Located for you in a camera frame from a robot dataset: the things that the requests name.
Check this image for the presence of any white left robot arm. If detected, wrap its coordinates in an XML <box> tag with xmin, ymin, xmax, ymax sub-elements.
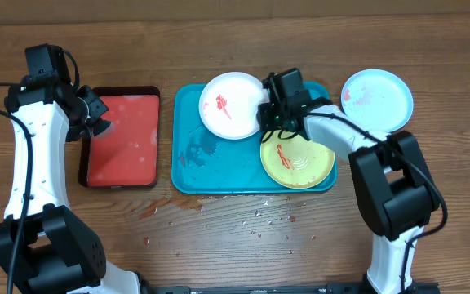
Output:
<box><xmin>0</xmin><ymin>78</ymin><xmax>153</xmax><ymax>293</ymax></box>

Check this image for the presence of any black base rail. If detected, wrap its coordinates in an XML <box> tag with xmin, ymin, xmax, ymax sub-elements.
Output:
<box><xmin>78</xmin><ymin>281</ymin><xmax>441</xmax><ymax>294</ymax></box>

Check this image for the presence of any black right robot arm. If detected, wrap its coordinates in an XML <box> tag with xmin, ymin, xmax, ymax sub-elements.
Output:
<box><xmin>257</xmin><ymin>98</ymin><xmax>446</xmax><ymax>293</ymax></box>

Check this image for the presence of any black tray with red water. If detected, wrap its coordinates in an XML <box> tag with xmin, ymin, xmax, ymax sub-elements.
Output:
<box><xmin>78</xmin><ymin>86</ymin><xmax>160</xmax><ymax>188</ymax></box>

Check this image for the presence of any yellow-green plate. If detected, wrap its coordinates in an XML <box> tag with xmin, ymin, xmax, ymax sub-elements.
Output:
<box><xmin>260</xmin><ymin>134</ymin><xmax>335</xmax><ymax>189</ymax></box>

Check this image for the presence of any blue plastic tray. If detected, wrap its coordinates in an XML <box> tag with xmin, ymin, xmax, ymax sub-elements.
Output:
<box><xmin>171</xmin><ymin>84</ymin><xmax>338</xmax><ymax>194</ymax></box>

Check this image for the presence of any white plate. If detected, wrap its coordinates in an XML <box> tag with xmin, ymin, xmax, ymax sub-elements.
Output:
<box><xmin>198</xmin><ymin>72</ymin><xmax>269</xmax><ymax>140</ymax></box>

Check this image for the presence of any light blue plate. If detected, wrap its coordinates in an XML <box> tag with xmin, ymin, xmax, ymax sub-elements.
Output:
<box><xmin>340</xmin><ymin>69</ymin><xmax>414</xmax><ymax>132</ymax></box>

